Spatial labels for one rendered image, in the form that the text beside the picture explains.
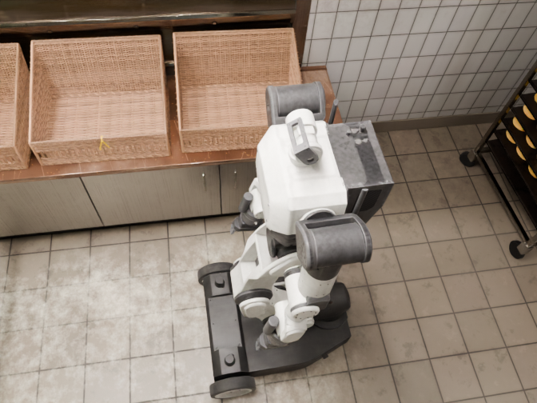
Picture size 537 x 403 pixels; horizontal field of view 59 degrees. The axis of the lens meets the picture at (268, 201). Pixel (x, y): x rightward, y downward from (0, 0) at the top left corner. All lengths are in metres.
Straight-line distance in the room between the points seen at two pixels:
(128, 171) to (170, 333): 0.80
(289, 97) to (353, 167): 0.26
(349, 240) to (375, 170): 0.21
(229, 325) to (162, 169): 0.75
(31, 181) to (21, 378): 0.88
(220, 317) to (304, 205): 1.19
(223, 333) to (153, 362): 0.38
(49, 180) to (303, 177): 1.38
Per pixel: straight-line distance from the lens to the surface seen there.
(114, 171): 2.15
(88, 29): 2.32
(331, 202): 1.11
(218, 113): 2.28
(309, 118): 1.08
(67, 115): 2.38
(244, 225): 1.86
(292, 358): 2.18
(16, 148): 2.16
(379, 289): 2.55
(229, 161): 2.12
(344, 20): 2.41
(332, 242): 1.03
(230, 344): 2.16
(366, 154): 1.19
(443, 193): 2.96
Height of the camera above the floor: 2.28
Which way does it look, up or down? 58 degrees down
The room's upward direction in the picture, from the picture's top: 6 degrees clockwise
